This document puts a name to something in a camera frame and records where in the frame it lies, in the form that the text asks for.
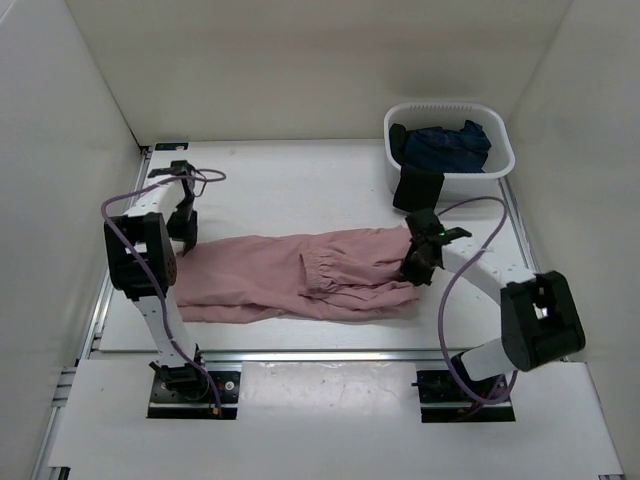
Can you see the aluminium table frame rail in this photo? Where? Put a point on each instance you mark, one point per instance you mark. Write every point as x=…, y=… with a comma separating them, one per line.
x=279, y=188

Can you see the white front cover board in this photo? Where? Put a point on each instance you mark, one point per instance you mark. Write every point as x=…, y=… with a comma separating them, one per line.
x=319, y=421

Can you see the dark blue trousers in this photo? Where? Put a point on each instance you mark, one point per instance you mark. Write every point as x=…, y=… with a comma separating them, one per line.
x=463, y=151

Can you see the black garment over basket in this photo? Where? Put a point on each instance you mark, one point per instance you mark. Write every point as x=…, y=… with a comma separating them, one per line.
x=415, y=190

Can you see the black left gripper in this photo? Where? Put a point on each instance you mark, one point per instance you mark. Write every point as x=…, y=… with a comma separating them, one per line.
x=191, y=234

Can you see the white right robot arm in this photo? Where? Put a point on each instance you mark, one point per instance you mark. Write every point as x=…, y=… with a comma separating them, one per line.
x=539, y=321

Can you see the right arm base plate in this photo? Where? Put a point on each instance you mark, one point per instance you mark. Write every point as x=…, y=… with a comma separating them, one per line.
x=442, y=401

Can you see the pink trousers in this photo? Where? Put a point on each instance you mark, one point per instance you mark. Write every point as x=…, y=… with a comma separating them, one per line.
x=348, y=275

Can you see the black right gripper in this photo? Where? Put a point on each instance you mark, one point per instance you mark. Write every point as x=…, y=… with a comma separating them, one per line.
x=408, y=273

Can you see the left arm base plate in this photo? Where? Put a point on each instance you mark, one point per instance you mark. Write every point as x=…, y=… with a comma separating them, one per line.
x=186, y=394

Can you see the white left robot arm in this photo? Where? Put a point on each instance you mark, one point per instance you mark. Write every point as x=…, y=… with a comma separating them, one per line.
x=143, y=265

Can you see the white plastic basket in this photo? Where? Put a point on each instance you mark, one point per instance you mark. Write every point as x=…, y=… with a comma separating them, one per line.
x=451, y=115

